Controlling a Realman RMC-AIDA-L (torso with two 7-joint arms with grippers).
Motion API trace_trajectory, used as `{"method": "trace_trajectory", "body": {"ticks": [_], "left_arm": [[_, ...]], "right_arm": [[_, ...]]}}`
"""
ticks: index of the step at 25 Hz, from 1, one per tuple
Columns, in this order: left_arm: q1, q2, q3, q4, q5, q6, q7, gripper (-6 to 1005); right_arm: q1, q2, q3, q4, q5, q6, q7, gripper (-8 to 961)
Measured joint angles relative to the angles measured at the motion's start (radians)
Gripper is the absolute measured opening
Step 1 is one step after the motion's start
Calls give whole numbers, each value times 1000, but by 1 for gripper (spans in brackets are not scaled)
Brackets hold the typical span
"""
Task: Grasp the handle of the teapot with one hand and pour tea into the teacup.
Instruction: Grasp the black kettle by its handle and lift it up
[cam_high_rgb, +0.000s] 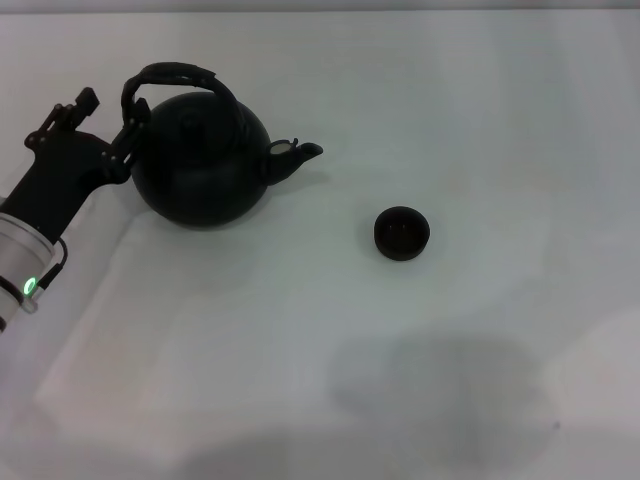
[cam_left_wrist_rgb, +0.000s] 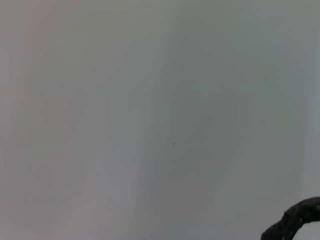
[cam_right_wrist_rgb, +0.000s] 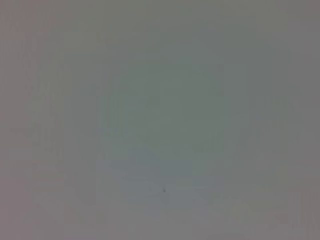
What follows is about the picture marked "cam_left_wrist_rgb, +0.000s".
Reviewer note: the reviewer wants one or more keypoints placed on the black cast iron teapot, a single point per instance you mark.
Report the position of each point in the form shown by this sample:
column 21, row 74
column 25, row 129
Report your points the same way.
column 295, row 215

